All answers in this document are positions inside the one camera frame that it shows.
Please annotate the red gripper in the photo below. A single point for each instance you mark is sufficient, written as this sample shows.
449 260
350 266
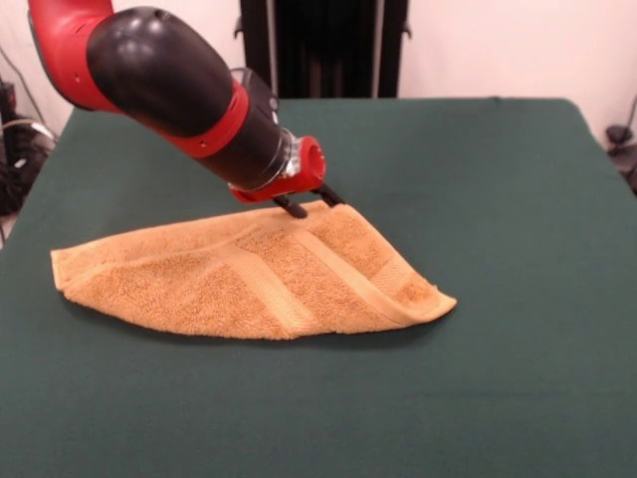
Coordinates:
314 169

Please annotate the orange terry towel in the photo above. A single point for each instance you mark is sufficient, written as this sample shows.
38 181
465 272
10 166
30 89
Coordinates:
224 289

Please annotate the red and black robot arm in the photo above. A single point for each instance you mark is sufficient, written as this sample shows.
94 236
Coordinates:
164 74

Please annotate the dark green table cloth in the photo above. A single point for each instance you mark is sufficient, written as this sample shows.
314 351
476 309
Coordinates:
497 249

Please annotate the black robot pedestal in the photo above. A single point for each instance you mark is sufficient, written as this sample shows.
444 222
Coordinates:
323 50

